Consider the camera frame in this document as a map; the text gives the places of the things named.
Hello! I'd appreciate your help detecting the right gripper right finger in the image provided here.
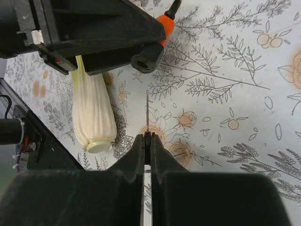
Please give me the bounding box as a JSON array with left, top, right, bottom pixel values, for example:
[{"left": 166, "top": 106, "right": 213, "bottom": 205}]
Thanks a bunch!
[{"left": 150, "top": 134, "right": 290, "bottom": 226}]

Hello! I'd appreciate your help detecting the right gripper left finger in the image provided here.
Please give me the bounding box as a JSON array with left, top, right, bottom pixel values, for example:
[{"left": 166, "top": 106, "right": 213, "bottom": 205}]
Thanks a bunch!
[{"left": 0, "top": 135, "right": 145, "bottom": 226}]

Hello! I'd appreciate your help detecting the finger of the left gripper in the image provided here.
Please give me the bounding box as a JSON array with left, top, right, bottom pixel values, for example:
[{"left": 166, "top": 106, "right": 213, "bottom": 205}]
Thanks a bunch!
[{"left": 34, "top": 0, "right": 166, "bottom": 75}]

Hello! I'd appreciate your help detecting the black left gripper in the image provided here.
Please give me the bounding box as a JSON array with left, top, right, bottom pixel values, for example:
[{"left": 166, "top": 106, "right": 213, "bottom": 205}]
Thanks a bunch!
[{"left": 0, "top": 0, "right": 78, "bottom": 75}]

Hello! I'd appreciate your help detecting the orange black padlock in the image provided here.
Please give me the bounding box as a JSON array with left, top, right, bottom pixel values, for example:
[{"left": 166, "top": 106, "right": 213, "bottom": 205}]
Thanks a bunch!
[{"left": 131, "top": 0, "right": 182, "bottom": 73}]

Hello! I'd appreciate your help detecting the black-headed key bunch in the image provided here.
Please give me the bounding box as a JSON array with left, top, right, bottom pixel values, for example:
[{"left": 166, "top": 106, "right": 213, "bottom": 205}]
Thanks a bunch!
[{"left": 144, "top": 90, "right": 152, "bottom": 165}]

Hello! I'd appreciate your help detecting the celery stalk toy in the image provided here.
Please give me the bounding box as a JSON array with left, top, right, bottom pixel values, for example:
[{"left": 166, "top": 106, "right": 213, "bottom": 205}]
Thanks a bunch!
[{"left": 71, "top": 56, "right": 117, "bottom": 153}]

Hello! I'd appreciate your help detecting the floral patterned table mat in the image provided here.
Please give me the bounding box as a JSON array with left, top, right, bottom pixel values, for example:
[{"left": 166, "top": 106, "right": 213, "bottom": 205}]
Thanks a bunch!
[{"left": 4, "top": 0, "right": 301, "bottom": 226}]

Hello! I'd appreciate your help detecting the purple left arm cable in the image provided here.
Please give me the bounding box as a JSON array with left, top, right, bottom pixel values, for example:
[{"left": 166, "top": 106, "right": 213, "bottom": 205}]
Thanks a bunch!
[{"left": 13, "top": 141, "right": 26, "bottom": 172}]

